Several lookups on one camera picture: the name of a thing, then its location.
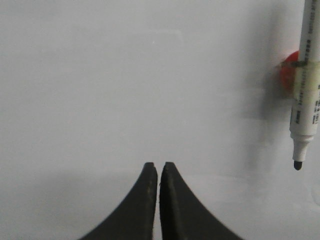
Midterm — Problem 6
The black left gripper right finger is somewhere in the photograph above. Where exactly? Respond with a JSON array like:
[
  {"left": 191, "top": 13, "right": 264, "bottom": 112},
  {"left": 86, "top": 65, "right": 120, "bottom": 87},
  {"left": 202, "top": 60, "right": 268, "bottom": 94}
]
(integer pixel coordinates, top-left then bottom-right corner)
[{"left": 159, "top": 162, "right": 241, "bottom": 240}]

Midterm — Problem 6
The white black-tipped whiteboard marker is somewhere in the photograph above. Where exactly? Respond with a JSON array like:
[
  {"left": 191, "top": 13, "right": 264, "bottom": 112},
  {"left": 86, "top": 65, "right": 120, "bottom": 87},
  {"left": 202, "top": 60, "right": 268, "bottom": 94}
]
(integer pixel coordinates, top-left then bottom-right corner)
[{"left": 289, "top": 0, "right": 320, "bottom": 171}]

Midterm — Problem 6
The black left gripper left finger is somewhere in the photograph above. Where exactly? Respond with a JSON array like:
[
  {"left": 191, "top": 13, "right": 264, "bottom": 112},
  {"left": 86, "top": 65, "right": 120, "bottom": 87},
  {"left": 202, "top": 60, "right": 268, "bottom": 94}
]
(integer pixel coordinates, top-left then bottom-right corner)
[{"left": 81, "top": 162, "right": 158, "bottom": 240}]

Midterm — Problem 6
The red round magnet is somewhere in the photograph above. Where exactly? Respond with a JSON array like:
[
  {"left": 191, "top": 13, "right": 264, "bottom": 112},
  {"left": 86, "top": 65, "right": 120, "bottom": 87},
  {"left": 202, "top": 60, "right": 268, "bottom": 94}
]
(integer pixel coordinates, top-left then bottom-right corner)
[{"left": 279, "top": 50, "right": 299, "bottom": 95}]

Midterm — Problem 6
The white whiteboard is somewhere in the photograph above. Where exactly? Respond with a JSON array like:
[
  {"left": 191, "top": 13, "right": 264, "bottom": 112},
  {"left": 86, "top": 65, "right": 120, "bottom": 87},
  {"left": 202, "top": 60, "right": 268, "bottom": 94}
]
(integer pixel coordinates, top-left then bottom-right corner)
[{"left": 0, "top": 0, "right": 320, "bottom": 240}]

